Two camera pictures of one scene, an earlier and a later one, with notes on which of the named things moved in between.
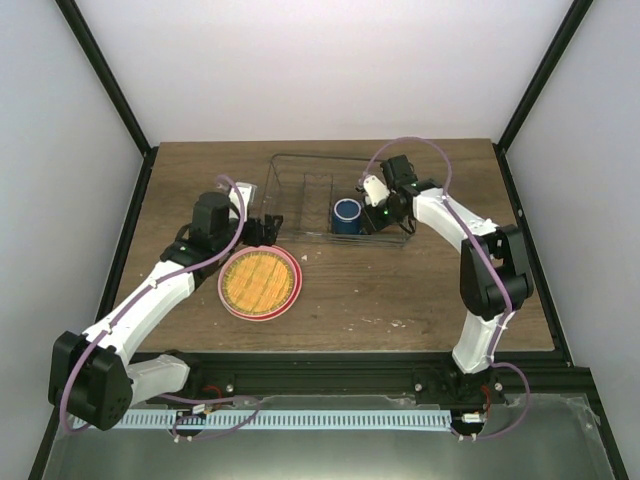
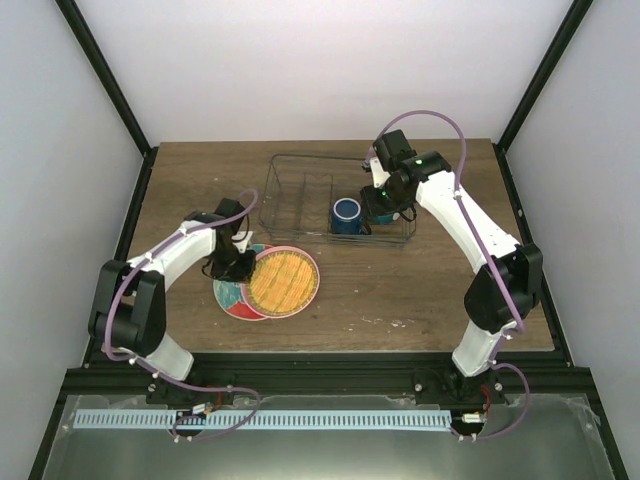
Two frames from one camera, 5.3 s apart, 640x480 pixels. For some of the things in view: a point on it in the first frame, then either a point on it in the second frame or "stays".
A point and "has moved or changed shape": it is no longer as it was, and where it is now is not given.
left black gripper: x=270 y=234 to x=244 y=273
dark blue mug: x=346 y=216 stays
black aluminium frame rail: x=550 y=376 stays
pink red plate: x=295 y=267 to x=265 y=252
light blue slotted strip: x=273 y=419 stays
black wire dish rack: x=303 y=189 stays
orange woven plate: x=258 y=282 has moved or changed shape
